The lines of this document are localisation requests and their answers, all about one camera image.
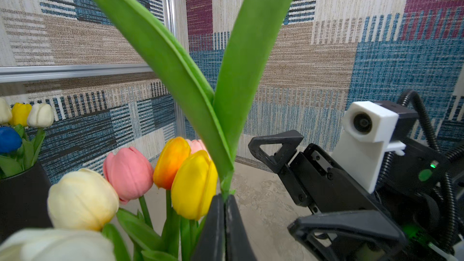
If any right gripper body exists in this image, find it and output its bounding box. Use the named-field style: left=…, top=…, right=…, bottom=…
left=278, top=144, right=387, bottom=214

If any yellow tulip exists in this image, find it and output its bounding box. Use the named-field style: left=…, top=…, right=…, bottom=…
left=171, top=150, right=218, bottom=261
left=9, top=103, right=32, bottom=127

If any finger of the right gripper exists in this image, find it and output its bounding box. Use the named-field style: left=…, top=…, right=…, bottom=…
left=288, top=210, right=406, bottom=261
left=248, top=130, right=304, bottom=174

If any blue tulip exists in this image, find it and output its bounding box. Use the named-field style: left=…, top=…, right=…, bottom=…
left=0, top=126, right=23, bottom=178

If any black cylindrical vase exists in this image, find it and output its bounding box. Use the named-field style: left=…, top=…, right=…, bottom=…
left=1, top=163, right=52, bottom=242

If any deep pink tulip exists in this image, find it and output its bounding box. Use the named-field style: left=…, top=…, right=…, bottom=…
left=103, top=147, right=154, bottom=227

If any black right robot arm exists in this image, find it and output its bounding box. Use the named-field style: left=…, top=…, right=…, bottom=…
left=248, top=90, right=464, bottom=261

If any cream white tulip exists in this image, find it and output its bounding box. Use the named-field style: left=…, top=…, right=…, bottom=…
left=27, top=103, right=54, bottom=165

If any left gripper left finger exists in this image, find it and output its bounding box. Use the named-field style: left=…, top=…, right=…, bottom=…
left=190, top=195, right=225, bottom=261

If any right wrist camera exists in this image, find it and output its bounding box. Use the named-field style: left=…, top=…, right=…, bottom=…
left=331, top=100, right=418, bottom=193

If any light pink tulip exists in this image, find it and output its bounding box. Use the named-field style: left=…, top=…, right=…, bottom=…
left=187, top=140, right=207, bottom=154

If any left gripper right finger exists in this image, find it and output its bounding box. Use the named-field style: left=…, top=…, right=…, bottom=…
left=225, top=195, right=257, bottom=261

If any orange tulip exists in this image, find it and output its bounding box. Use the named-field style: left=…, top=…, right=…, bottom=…
left=153, top=137, right=191, bottom=261

